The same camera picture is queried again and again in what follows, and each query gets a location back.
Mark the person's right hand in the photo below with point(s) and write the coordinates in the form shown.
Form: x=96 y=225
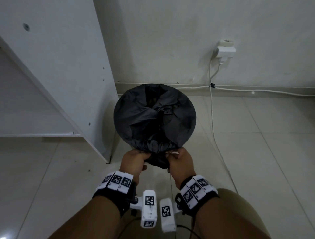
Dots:
x=181 y=163

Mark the person's left hand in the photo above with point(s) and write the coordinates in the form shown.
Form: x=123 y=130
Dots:
x=130 y=163

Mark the person's left thumb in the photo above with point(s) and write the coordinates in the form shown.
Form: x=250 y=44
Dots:
x=144 y=168

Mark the person's right fingers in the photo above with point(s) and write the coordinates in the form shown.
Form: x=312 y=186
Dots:
x=172 y=155

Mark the black garbage bag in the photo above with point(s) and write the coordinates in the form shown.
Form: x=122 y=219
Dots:
x=154 y=118

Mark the person's left forearm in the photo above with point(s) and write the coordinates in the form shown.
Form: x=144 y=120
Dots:
x=88 y=219

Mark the person's right forearm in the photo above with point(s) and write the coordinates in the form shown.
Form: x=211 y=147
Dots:
x=221 y=221

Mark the white marker wristband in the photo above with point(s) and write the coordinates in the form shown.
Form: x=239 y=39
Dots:
x=115 y=183
x=195 y=192

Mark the white cabinet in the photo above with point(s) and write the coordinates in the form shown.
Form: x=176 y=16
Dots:
x=54 y=73

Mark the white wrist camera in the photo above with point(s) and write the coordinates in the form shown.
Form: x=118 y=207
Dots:
x=148 y=208
x=167 y=214

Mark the white wall power adapter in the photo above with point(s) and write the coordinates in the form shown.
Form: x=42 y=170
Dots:
x=224 y=50

